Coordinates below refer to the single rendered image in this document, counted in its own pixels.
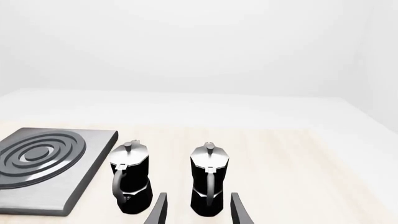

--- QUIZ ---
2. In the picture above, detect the black moka pot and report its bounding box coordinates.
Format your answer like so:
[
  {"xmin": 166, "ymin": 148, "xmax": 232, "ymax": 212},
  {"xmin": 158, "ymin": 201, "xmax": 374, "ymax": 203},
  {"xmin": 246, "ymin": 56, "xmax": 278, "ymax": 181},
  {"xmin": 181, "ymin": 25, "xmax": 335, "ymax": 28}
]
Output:
[
  {"xmin": 190, "ymin": 141, "xmax": 230, "ymax": 217},
  {"xmin": 109, "ymin": 139, "xmax": 154, "ymax": 215}
]

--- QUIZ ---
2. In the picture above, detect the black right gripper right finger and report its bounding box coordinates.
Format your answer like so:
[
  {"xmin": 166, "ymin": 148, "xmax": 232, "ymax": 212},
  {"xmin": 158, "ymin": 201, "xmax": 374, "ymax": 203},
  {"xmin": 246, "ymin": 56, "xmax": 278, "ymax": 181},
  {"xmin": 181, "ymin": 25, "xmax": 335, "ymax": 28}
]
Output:
[{"xmin": 230, "ymin": 192, "xmax": 255, "ymax": 224}]

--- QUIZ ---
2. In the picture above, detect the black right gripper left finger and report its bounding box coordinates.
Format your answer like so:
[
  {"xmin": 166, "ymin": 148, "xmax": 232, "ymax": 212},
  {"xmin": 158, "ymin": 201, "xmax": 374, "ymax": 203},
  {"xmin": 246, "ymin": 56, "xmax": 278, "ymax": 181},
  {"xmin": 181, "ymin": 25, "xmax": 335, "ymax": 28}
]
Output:
[{"xmin": 143, "ymin": 192, "xmax": 168, "ymax": 224}]

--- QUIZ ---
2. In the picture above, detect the flat black stove plate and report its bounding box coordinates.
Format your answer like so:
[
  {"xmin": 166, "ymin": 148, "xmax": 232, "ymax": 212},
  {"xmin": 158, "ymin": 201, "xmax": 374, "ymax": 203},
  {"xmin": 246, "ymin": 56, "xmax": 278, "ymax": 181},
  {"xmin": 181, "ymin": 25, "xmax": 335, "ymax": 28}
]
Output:
[{"xmin": 0, "ymin": 127, "xmax": 119, "ymax": 217}]

